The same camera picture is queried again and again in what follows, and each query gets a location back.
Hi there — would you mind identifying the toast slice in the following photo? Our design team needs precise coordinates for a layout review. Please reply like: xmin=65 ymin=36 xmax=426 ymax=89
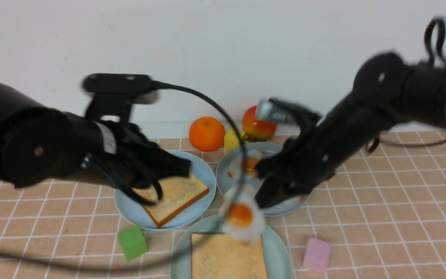
xmin=190 ymin=233 xmax=268 ymax=279
xmin=133 ymin=173 xmax=209 ymax=228

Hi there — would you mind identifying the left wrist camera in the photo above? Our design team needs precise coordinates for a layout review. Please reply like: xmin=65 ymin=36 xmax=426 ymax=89
xmin=82 ymin=74 xmax=159 ymax=124

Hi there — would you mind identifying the fried egg toy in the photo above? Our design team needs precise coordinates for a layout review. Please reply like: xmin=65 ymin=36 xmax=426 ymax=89
xmin=218 ymin=186 xmax=266 ymax=245
xmin=228 ymin=150 xmax=267 ymax=179

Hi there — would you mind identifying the orange fruit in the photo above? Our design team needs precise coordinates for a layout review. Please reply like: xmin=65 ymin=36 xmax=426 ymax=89
xmin=188 ymin=117 xmax=225 ymax=152

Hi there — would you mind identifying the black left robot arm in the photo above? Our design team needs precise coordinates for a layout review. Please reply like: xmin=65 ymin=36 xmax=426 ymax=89
xmin=0 ymin=83 xmax=191 ymax=189

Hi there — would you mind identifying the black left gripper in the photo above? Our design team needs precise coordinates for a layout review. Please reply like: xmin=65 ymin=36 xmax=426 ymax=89
xmin=107 ymin=121 xmax=191 ymax=189

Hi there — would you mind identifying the red yellow apple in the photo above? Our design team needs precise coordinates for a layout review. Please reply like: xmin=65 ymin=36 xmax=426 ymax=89
xmin=241 ymin=105 xmax=278 ymax=142

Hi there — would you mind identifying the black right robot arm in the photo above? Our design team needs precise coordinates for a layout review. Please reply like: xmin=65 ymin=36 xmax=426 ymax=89
xmin=255 ymin=52 xmax=446 ymax=209

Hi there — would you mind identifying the pink cube block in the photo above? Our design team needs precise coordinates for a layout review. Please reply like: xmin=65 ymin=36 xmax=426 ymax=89
xmin=302 ymin=237 xmax=332 ymax=273

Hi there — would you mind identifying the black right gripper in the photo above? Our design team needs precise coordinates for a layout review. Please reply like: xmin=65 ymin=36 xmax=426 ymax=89
xmin=254 ymin=137 xmax=324 ymax=209

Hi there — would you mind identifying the green cube block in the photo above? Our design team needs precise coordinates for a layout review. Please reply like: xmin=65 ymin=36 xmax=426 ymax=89
xmin=117 ymin=226 xmax=148 ymax=262

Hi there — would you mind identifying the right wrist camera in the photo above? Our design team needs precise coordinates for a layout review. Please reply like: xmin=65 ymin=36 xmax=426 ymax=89
xmin=255 ymin=98 xmax=322 ymax=127

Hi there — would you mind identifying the light blue plate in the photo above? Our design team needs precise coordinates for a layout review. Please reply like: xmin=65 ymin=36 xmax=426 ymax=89
xmin=114 ymin=151 xmax=216 ymax=231

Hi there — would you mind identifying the green plate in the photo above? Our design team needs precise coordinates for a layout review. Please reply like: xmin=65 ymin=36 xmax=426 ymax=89
xmin=170 ymin=214 xmax=294 ymax=279

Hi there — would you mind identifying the yellow cube block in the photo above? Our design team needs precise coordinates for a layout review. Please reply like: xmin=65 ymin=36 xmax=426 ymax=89
xmin=223 ymin=128 xmax=245 ymax=151

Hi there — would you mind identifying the grey plate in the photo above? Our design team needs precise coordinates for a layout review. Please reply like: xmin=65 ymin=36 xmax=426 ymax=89
xmin=216 ymin=142 xmax=309 ymax=217

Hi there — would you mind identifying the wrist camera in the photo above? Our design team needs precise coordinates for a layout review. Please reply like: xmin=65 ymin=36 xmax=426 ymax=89
xmin=255 ymin=98 xmax=322 ymax=127
xmin=82 ymin=74 xmax=159 ymax=124

